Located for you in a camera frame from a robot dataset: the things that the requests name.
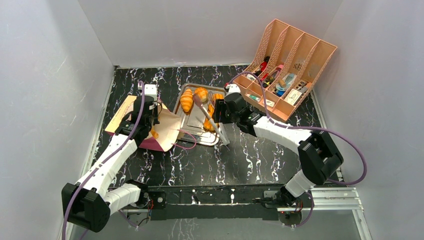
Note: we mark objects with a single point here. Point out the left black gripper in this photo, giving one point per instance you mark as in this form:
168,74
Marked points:
156,111

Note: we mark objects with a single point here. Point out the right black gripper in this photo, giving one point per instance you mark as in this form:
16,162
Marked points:
218,112

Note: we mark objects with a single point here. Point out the pink paper bag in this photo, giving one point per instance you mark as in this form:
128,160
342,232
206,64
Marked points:
161,138

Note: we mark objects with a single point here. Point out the long fake twisted bread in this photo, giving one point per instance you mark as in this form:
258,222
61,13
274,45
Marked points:
211,108

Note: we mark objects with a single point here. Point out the round orange fake bun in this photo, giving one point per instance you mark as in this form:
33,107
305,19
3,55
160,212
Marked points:
202,93

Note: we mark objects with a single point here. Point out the orange fake croissant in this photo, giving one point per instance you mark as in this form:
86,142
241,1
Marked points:
186,100

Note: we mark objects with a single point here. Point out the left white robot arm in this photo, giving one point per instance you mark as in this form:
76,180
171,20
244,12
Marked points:
89,203

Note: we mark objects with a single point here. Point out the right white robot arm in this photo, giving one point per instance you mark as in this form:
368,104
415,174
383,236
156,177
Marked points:
318,155

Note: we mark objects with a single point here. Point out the small green white tube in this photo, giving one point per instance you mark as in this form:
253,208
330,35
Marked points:
254,97

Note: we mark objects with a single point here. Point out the small white packet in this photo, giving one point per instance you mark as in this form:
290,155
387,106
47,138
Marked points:
270,103

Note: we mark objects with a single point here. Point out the silver metal tray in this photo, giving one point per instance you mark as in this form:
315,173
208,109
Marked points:
193,121

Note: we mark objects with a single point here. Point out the blue tape roll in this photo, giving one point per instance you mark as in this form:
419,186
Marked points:
288,81

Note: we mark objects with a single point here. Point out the red black bottle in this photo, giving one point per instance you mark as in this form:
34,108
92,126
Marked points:
262,66

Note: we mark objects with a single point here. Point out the pink capped dark bottle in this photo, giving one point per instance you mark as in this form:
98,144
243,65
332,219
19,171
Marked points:
269,78

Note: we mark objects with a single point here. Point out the white label card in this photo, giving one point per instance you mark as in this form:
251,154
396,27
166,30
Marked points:
293,97

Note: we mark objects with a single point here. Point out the pink desk file organizer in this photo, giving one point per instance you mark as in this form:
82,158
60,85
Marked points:
299,52

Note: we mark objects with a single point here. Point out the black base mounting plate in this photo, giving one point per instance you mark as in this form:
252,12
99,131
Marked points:
239,201

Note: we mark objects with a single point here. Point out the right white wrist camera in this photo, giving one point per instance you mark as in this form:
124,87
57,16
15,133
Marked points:
231,88

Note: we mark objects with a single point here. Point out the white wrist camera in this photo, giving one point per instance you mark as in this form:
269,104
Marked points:
150,90
231,88

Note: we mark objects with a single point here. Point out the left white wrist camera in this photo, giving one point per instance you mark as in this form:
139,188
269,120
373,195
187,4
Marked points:
150,90

